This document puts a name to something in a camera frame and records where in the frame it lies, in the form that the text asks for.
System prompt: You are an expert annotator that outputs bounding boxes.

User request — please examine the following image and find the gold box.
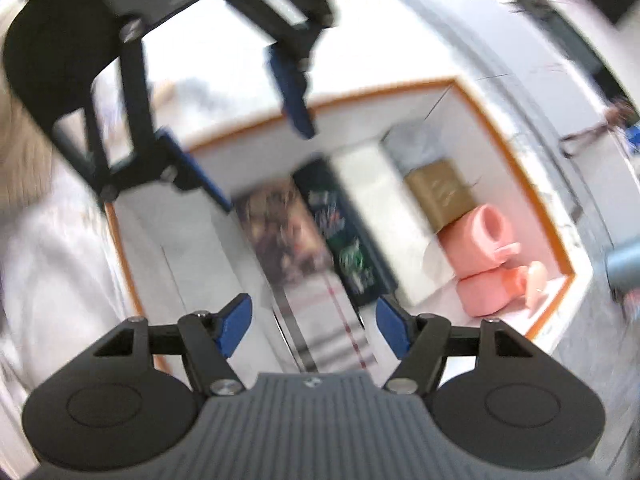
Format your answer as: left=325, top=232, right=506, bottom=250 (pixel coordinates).
left=404, top=157, right=478, bottom=233

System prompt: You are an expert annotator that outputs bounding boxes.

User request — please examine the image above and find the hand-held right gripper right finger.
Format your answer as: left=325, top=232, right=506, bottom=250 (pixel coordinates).
left=375, top=294, right=533, bottom=396

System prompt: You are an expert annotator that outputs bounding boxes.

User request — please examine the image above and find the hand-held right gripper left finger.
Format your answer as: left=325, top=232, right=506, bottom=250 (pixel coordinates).
left=94, top=292, right=253, bottom=397

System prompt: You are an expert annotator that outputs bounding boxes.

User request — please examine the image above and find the pink pump bottle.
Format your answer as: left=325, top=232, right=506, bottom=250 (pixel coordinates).
left=457, top=260, right=549, bottom=318

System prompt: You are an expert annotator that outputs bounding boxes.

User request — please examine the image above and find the grey cloth pouch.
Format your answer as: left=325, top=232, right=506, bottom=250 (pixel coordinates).
left=382, top=120, right=453, bottom=176

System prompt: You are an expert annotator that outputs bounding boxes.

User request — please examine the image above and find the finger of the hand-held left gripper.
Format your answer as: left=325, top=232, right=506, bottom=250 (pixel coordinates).
left=51, top=22, right=236, bottom=212
left=209, top=0, right=336, bottom=140

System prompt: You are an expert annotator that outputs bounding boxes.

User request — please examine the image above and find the pink squat dispenser bottle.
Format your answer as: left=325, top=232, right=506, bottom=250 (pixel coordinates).
left=439, top=204, right=522, bottom=281

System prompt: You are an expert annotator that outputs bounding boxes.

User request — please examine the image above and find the brown cover book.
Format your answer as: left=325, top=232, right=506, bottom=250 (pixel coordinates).
left=232, top=180, right=333, bottom=286

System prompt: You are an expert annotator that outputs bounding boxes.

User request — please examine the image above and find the white striped flat box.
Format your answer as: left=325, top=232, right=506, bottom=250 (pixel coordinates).
left=272, top=270, right=381, bottom=373

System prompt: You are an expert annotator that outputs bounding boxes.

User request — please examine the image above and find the white rectangular box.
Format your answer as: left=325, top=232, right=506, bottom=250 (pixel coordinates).
left=330, top=140, right=458, bottom=306

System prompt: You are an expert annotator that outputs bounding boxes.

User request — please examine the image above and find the dark blue printed packet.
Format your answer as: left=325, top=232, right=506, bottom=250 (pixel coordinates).
left=292, top=157, right=401, bottom=311

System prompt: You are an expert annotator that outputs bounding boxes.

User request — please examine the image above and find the grey blue cylinder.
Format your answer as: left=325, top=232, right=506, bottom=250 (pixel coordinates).
left=602, top=241, right=640, bottom=293

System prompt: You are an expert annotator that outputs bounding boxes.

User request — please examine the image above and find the white storage box orange rim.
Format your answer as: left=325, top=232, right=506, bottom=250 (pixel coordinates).
left=102, top=76, right=588, bottom=378

